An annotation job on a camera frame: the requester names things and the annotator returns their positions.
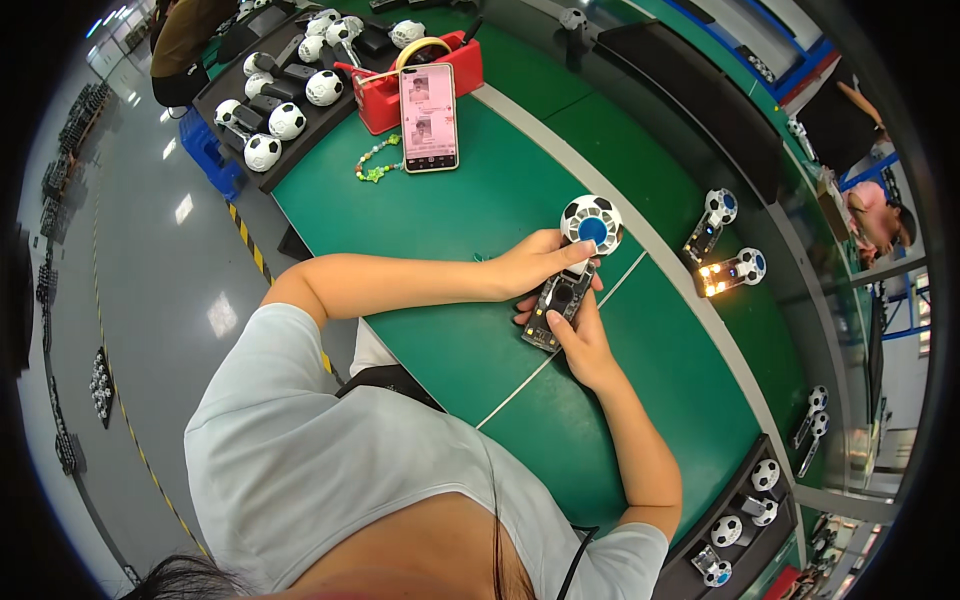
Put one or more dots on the person's left hand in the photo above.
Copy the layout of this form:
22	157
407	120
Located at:
536	262

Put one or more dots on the person's right hand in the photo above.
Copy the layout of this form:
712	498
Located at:
592	349

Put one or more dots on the lit football fan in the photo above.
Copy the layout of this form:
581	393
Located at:
731	275

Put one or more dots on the unlit football fan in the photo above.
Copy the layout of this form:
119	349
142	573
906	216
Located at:
709	229

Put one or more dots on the smartphone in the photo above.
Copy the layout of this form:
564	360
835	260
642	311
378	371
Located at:
428	120

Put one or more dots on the red plastic tray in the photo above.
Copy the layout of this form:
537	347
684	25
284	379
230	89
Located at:
379	101

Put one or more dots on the black conveyor cover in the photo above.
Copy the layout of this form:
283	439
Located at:
697	90

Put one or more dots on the football fan on black stand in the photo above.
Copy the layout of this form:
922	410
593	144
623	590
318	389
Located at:
574	22

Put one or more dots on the yellowish tape roll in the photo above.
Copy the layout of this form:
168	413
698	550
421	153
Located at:
420	46

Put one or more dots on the small black tray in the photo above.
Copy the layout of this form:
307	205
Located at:
750	559

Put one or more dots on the person's body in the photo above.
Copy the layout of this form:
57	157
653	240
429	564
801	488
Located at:
360	480

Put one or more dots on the black tray of football fans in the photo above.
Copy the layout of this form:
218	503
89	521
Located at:
292	97

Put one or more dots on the blue plastic crate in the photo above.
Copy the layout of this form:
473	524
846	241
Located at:
206	154

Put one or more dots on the floor tray of football fans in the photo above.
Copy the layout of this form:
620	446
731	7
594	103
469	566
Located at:
101	386

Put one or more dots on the row of floor racks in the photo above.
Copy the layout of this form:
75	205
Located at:
64	195

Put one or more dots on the blue metal frame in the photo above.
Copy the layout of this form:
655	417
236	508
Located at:
907	307

